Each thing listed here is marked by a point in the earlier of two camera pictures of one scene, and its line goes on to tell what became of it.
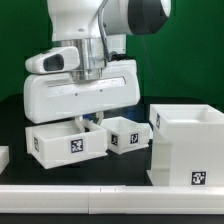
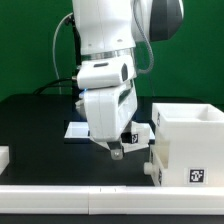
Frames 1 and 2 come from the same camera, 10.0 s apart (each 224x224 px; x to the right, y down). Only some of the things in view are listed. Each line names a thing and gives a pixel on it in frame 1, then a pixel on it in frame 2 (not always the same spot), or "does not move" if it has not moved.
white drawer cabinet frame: [187, 146] does not move
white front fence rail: [112, 199] does not move
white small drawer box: [124, 135] does not move
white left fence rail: [4, 157] does not move
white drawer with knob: [53, 143] → [154, 167]
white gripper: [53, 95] → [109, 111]
